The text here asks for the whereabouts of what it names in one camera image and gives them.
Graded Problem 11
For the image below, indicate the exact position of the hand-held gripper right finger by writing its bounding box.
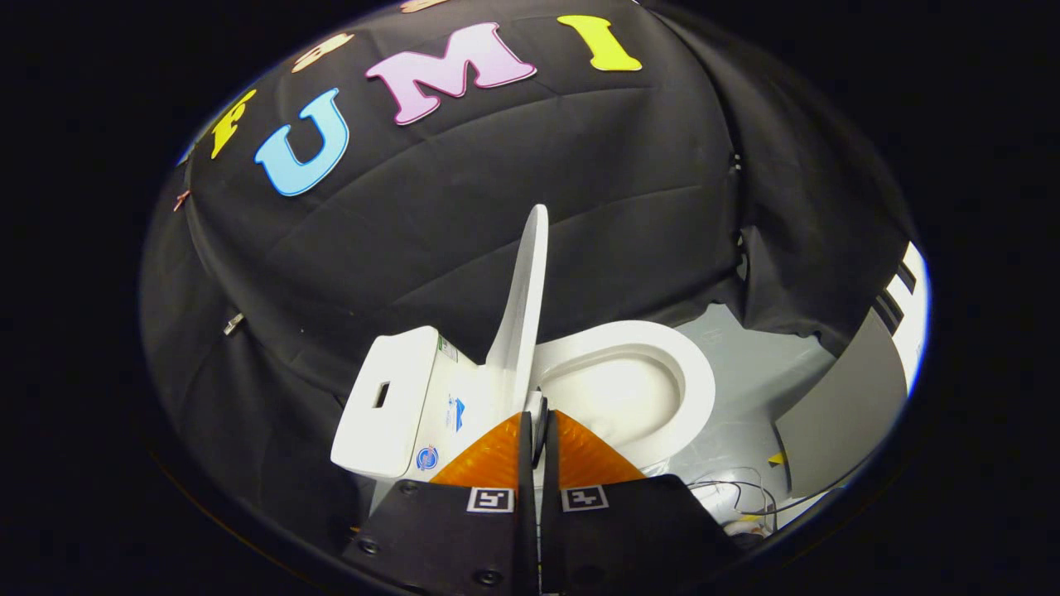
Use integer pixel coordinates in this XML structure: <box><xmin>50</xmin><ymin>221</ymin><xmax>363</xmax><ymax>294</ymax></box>
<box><xmin>538</xmin><ymin>410</ymin><xmax>742</xmax><ymax>595</ymax></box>

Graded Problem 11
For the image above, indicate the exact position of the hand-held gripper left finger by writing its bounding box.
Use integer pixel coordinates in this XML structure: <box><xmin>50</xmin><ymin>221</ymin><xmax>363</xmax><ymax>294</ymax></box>
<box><xmin>344</xmin><ymin>411</ymin><xmax>539</xmax><ymax>595</ymax></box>

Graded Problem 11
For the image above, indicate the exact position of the black lid handle knob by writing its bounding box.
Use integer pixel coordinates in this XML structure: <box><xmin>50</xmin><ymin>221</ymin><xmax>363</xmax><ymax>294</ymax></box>
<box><xmin>530</xmin><ymin>392</ymin><xmax>550</xmax><ymax>469</ymax></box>

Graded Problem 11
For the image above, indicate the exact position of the white toilet bowl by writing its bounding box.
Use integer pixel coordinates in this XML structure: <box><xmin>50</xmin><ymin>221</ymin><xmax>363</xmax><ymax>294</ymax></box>
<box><xmin>538</xmin><ymin>352</ymin><xmax>709</xmax><ymax>479</ymax></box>

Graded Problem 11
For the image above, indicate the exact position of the white toilet tank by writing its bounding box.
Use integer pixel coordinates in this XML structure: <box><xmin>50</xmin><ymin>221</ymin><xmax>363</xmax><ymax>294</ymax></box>
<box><xmin>330</xmin><ymin>325</ymin><xmax>502</xmax><ymax>483</ymax></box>

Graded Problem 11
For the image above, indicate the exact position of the white toilet seat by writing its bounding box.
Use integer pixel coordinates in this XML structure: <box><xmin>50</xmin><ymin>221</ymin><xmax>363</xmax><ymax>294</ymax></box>
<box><xmin>530</xmin><ymin>320</ymin><xmax>718</xmax><ymax>466</ymax></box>

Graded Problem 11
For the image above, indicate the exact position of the grey panel board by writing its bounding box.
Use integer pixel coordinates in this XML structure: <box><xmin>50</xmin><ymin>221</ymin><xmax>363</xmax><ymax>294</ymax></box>
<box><xmin>773</xmin><ymin>305</ymin><xmax>912</xmax><ymax>499</ymax></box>

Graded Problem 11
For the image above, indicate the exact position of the white and black striped board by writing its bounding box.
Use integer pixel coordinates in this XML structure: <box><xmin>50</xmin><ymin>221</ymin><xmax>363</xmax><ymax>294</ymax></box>
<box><xmin>874</xmin><ymin>241</ymin><xmax>933</xmax><ymax>394</ymax></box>

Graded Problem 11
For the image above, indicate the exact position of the black floor cable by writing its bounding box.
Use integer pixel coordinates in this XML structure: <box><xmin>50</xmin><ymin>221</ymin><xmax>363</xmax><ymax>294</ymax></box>
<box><xmin>687</xmin><ymin>476</ymin><xmax>781</xmax><ymax>535</ymax></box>

